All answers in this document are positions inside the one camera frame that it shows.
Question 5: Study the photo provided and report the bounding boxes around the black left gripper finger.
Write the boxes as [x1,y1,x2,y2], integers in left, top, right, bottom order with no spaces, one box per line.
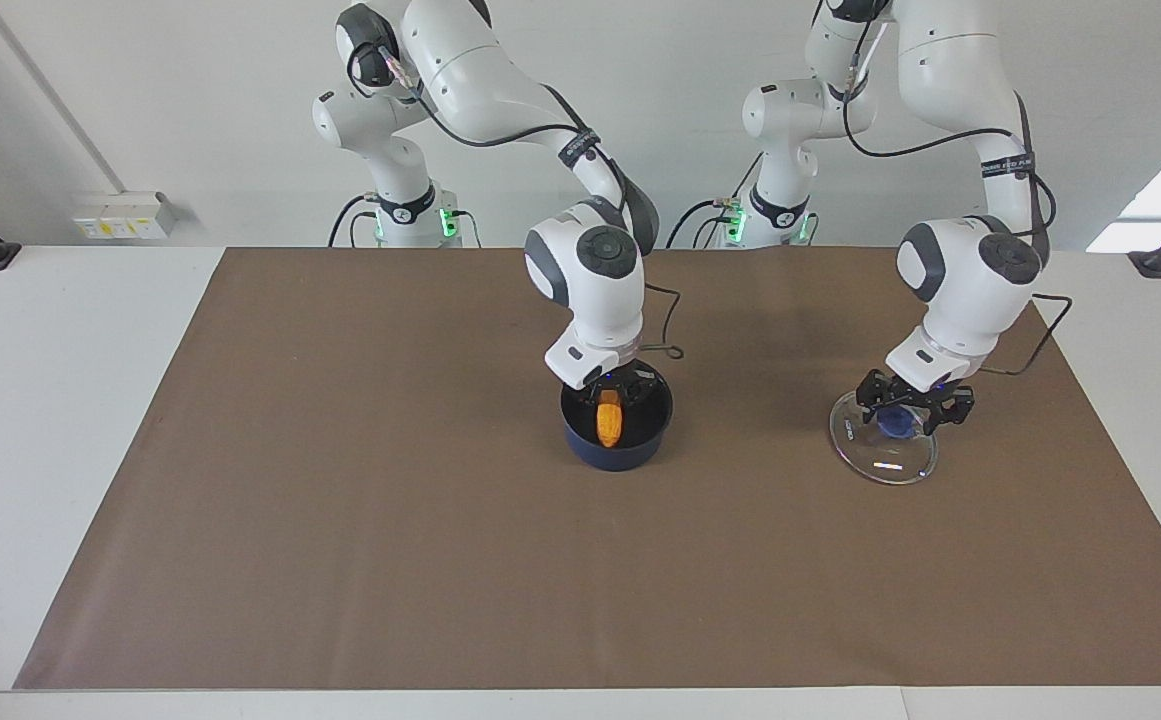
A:
[924,387,977,434]
[856,369,893,422]

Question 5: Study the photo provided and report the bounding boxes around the yellow toy corn cob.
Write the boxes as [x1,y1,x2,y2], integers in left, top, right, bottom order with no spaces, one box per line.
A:
[595,390,625,448]

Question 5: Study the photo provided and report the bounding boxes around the glass lid with blue knob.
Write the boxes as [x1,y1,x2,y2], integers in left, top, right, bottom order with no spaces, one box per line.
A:
[829,390,940,486]

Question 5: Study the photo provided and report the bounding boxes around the brown table mat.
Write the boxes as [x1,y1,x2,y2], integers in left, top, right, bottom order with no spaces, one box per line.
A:
[12,247,1161,691]

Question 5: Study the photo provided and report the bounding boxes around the blue saucepan with long handle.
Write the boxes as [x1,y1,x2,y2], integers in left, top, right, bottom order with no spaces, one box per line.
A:
[560,372,674,473]

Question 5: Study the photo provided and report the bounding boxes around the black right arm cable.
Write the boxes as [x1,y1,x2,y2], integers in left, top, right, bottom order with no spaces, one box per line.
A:
[345,40,686,361]

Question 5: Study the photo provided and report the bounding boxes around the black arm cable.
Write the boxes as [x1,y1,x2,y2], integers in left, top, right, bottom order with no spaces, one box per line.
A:
[825,0,1074,378]
[345,40,686,361]

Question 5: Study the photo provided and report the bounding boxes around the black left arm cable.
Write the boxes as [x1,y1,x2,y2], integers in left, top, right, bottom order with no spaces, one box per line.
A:
[825,0,1074,378]

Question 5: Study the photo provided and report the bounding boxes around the white wall socket box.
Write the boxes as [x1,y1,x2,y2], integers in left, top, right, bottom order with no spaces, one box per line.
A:
[73,191,177,241]

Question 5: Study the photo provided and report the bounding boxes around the white wall cable conduit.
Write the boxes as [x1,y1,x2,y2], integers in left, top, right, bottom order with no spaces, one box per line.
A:
[0,0,129,197]

